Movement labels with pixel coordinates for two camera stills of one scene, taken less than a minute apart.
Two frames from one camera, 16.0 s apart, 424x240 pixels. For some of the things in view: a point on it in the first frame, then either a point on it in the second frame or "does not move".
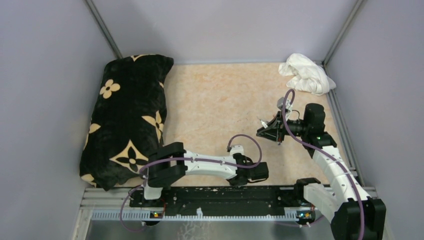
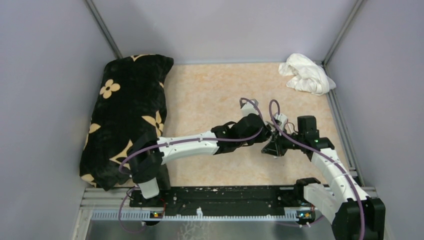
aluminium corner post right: (355, 8) does not move
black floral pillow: (126, 120) does not move
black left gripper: (248, 175) to (265, 133)
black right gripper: (274, 129) to (274, 148)
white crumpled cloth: (308, 76) does not move
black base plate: (223, 200) does not move
